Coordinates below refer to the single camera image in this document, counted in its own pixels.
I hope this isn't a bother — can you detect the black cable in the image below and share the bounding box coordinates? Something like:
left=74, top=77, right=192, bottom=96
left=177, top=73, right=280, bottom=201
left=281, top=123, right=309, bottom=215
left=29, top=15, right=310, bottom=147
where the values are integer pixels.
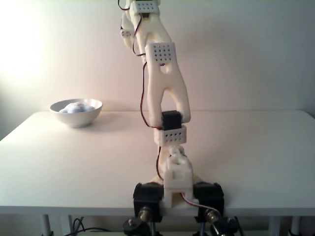
left=70, top=217, right=112, bottom=234

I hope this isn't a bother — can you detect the skyblue plush doll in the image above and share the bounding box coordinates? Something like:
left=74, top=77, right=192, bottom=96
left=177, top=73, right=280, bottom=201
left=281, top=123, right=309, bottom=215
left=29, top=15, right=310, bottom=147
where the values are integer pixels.
left=59, top=102, right=95, bottom=114

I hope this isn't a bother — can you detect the black table clamp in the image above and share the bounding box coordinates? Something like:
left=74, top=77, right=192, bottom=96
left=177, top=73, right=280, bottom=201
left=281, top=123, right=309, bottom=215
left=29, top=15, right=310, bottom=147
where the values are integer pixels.
left=132, top=181, right=164, bottom=223
left=193, top=181, right=225, bottom=223

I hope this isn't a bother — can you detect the white ceramic bowl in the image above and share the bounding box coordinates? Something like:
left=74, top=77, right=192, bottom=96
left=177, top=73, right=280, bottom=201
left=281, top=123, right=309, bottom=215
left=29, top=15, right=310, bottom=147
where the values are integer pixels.
left=50, top=98, right=104, bottom=129

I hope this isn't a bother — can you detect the white table leg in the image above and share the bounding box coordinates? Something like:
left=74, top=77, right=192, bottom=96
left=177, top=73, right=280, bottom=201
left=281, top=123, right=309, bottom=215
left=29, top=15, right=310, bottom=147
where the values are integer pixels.
left=268, top=216, right=281, bottom=236
left=60, top=215, right=72, bottom=236
left=41, top=214, right=54, bottom=236
left=288, top=216, right=302, bottom=236

